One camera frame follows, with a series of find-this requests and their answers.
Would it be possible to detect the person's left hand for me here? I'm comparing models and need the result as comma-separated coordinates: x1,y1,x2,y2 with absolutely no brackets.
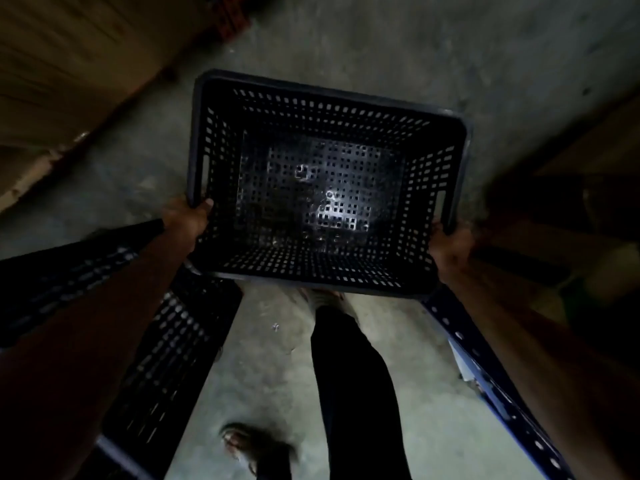
161,197,215,256

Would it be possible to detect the person's right hand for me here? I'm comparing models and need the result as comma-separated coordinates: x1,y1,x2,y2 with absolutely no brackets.
427,221,476,285

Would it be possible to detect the black perforated plastic crate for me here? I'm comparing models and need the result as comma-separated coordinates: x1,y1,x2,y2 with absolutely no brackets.
186,70,473,299

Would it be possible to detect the person's right forearm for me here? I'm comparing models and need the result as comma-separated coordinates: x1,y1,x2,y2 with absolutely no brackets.
441,262,640,480

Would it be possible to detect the person's left forearm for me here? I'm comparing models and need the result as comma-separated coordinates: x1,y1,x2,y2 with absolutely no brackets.
0,226,197,480

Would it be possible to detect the person's sandal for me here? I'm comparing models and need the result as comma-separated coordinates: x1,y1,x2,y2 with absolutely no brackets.
220,422,297,478
299,288,353,315

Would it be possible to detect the dark perforated plastic crate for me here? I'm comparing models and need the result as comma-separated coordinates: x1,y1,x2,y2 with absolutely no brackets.
0,219,244,480

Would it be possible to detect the dark red object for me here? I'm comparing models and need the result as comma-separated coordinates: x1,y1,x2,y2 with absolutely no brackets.
212,0,253,43

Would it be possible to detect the brown cardboard box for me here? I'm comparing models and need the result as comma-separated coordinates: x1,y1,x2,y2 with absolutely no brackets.
0,0,236,160
530,90,640,230

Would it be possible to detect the person's black trouser leg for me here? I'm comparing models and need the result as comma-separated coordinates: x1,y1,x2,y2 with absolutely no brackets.
310,304,413,480

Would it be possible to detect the blue perforated metal shelf post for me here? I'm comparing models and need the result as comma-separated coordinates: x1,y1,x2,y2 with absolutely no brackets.
421,284,576,480

